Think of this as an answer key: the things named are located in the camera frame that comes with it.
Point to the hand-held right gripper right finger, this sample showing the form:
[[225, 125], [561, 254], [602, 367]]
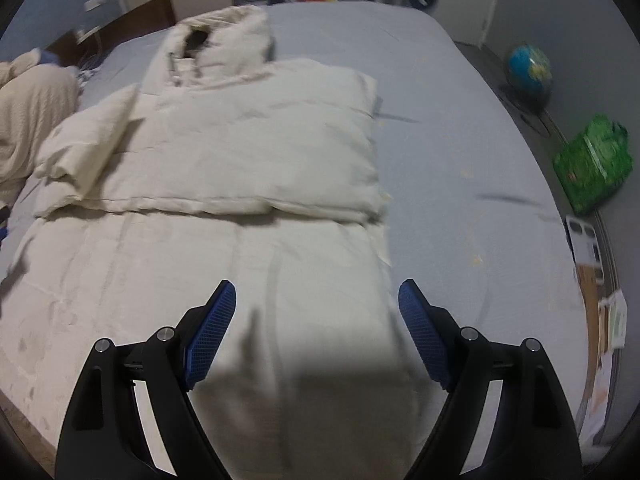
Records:
[[424, 332]]

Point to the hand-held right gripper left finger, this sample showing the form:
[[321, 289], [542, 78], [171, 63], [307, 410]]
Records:
[[212, 332]]

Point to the cream puffer coat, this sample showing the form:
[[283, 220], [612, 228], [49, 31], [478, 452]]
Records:
[[210, 200]]

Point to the white box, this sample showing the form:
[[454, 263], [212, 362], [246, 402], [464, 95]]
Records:
[[582, 240]]

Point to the stack of papers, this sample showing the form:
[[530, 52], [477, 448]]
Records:
[[612, 320]]

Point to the grey-blue bed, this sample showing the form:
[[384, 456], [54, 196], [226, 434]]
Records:
[[450, 135]]

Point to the green plastic package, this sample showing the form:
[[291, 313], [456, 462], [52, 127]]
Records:
[[592, 165]]

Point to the blue globe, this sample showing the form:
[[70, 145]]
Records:
[[530, 70]]

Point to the beige knitted blanket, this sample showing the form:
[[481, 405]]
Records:
[[30, 115]]

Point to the dark wooden headboard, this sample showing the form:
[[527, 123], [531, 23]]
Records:
[[125, 22]]

